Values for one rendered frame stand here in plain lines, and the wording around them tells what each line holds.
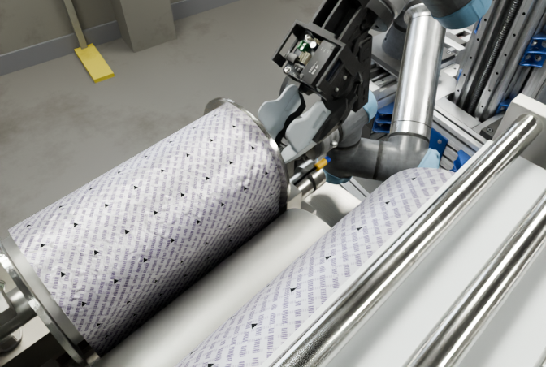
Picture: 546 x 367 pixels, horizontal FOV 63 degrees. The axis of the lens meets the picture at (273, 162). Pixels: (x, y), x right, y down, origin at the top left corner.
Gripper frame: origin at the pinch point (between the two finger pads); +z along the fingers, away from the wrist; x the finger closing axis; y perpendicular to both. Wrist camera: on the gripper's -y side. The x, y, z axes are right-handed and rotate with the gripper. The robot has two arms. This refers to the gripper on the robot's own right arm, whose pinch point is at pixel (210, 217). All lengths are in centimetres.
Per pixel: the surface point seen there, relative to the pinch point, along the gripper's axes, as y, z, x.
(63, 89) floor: -109, -36, -200
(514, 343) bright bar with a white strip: 35, 8, 36
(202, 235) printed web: 17.3, 8.4, 12.2
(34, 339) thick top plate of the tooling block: -6.0, 27.1, -4.4
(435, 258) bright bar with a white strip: 34.6, 6.7, 31.5
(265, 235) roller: 13.4, 2.4, 14.5
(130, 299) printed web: 16.1, 16.8, 12.3
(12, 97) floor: -109, -11, -214
